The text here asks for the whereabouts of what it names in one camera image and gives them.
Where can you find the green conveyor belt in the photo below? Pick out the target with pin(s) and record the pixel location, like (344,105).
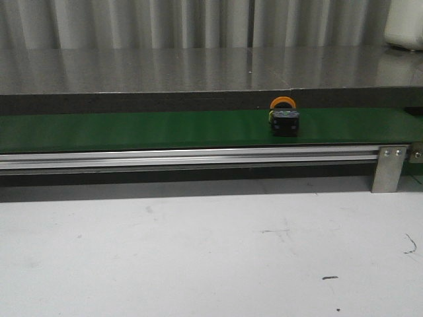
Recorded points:
(205,129)

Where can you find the steel conveyor end plate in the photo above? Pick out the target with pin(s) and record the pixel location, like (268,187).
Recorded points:
(416,153)

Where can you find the steel conveyor support bracket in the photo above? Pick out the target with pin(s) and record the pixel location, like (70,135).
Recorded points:
(388,170)

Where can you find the grey pleated curtain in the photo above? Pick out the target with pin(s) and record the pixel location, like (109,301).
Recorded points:
(190,24)

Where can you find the yellow mushroom push button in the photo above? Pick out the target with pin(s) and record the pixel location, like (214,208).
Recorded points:
(283,117)

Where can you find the dark grey stone counter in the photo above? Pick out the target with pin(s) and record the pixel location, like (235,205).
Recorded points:
(76,81)

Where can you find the aluminium conveyor side rail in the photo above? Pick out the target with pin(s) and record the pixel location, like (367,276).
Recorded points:
(189,157)

